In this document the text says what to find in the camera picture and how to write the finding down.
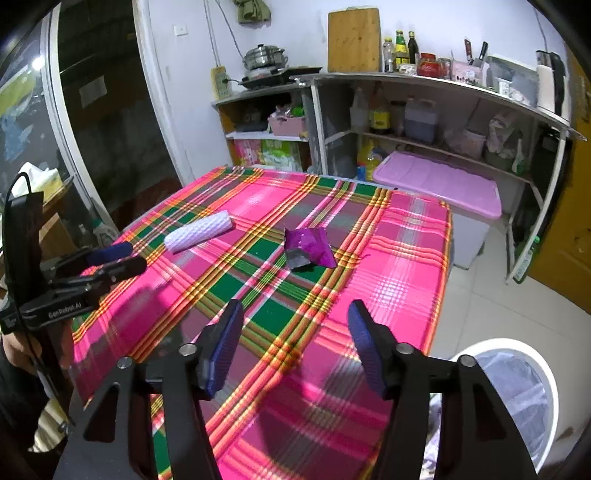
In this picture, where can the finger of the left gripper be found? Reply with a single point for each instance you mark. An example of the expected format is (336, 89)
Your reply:
(117, 271)
(75, 263)

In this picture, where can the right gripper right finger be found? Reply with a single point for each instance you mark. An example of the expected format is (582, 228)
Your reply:
(375, 345)

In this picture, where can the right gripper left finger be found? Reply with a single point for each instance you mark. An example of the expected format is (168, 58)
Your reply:
(218, 343)

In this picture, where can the white round trash bin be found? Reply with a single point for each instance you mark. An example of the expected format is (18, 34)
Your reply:
(526, 385)

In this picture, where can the metal kitchen shelf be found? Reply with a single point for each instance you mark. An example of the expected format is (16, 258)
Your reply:
(334, 140)

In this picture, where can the person left hand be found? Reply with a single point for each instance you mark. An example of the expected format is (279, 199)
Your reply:
(21, 350)

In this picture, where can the lying purple foam net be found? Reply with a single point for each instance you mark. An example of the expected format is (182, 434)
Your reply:
(197, 232)

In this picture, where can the purple foil wrapper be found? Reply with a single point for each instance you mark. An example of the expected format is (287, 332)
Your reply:
(308, 246)

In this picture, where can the pink plaid tablecloth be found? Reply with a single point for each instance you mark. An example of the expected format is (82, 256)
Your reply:
(296, 404)

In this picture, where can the pink lid storage box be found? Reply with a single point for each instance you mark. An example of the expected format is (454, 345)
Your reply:
(474, 200)

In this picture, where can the wooden door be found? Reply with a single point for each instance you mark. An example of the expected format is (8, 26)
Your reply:
(563, 261)

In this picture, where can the wooden side shelf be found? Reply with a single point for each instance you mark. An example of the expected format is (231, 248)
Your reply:
(244, 118)

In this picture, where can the yellow power strip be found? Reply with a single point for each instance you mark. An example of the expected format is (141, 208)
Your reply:
(220, 83)

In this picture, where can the pink basket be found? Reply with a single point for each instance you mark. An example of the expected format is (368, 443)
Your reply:
(287, 126)

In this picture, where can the purple jug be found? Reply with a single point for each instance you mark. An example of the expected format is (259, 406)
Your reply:
(421, 120)

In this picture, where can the induction cooker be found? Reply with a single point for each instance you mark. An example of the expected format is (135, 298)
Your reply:
(277, 77)

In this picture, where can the steel pot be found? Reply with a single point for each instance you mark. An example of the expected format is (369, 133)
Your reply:
(265, 56)

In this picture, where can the red jar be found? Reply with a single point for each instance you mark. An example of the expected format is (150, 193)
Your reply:
(428, 65)

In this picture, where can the hanging green cloth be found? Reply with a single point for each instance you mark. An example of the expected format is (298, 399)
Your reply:
(252, 11)

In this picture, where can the green oil bottle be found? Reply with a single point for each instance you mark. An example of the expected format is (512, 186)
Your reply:
(401, 51)

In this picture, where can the dark sauce bottle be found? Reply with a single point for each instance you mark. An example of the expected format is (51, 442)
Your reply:
(413, 48)

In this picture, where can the wooden cutting board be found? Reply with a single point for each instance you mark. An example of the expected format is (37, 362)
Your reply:
(354, 40)

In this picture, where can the white black kettle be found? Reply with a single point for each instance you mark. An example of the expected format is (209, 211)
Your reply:
(551, 82)

